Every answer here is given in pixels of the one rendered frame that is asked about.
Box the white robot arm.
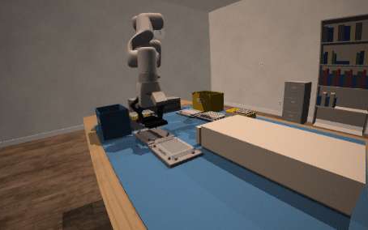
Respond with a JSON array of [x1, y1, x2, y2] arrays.
[[126, 13, 167, 106]]

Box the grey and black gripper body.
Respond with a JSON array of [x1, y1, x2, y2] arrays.
[[136, 81, 160, 108]]

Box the blue mat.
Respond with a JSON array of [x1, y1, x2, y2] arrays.
[[94, 111, 368, 230]]

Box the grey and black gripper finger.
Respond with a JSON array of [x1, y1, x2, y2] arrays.
[[130, 97, 144, 124], [157, 104, 165, 119]]

